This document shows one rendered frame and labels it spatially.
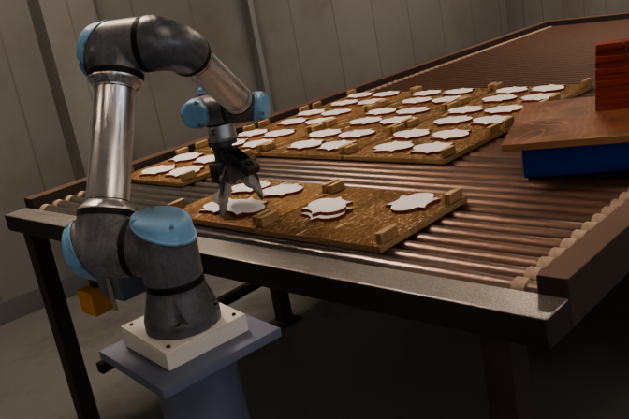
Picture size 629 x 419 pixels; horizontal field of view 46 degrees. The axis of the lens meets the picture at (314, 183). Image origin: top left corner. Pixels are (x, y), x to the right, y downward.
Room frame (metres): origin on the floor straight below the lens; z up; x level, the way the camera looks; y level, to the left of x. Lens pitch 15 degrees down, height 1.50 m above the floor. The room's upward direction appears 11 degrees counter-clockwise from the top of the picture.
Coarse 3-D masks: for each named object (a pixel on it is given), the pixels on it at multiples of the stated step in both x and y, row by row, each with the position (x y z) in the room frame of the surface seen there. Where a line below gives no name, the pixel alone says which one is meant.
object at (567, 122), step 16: (592, 96) 2.15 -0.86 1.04; (528, 112) 2.10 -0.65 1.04; (544, 112) 2.06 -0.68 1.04; (560, 112) 2.02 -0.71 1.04; (576, 112) 1.99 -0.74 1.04; (592, 112) 1.95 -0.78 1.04; (608, 112) 1.92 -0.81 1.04; (624, 112) 1.89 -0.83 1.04; (512, 128) 1.94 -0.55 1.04; (528, 128) 1.91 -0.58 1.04; (544, 128) 1.87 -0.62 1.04; (560, 128) 1.84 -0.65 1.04; (576, 128) 1.81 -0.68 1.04; (592, 128) 1.78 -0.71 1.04; (608, 128) 1.75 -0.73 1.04; (624, 128) 1.73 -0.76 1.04; (512, 144) 1.77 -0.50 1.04; (528, 144) 1.76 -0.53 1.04; (544, 144) 1.74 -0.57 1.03; (560, 144) 1.73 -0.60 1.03; (576, 144) 1.71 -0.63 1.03; (592, 144) 1.70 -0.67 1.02
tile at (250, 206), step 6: (252, 198) 2.04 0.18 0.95; (228, 204) 2.01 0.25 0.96; (234, 204) 2.01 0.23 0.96; (240, 204) 2.00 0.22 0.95; (246, 204) 1.99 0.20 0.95; (252, 204) 1.99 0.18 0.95; (258, 204) 1.98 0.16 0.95; (264, 204) 1.99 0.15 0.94; (228, 210) 1.96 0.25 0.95; (234, 210) 1.95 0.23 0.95; (240, 210) 1.95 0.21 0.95; (246, 210) 1.94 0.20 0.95; (252, 210) 1.94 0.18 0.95; (258, 210) 1.93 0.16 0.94
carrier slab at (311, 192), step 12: (264, 180) 2.30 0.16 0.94; (312, 192) 2.05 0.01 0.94; (192, 204) 2.17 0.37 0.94; (204, 204) 2.14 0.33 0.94; (276, 204) 2.00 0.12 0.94; (288, 204) 1.97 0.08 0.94; (300, 204) 1.95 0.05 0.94; (192, 216) 2.03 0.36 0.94; (204, 216) 2.01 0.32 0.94; (216, 216) 1.99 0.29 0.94; (228, 216) 1.96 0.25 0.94; (240, 216) 1.94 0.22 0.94; (228, 228) 1.89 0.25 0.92; (240, 228) 1.86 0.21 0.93; (252, 228) 1.82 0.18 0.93
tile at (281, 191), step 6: (276, 186) 2.15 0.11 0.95; (282, 186) 2.14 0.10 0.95; (288, 186) 2.13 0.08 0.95; (294, 186) 2.12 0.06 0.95; (300, 186) 2.10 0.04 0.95; (264, 192) 2.11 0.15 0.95; (270, 192) 2.10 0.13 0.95; (276, 192) 2.09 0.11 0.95; (282, 192) 2.08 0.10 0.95; (288, 192) 2.06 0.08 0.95; (294, 192) 2.06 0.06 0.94; (300, 192) 2.07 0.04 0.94; (264, 198) 2.08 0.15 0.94
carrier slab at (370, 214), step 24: (360, 192) 1.96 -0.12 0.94; (384, 192) 1.92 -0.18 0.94; (408, 192) 1.88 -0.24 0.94; (288, 216) 1.86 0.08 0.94; (360, 216) 1.75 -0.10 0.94; (384, 216) 1.71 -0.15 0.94; (408, 216) 1.68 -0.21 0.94; (432, 216) 1.65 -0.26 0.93; (312, 240) 1.66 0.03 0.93; (336, 240) 1.60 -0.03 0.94; (360, 240) 1.57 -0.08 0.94
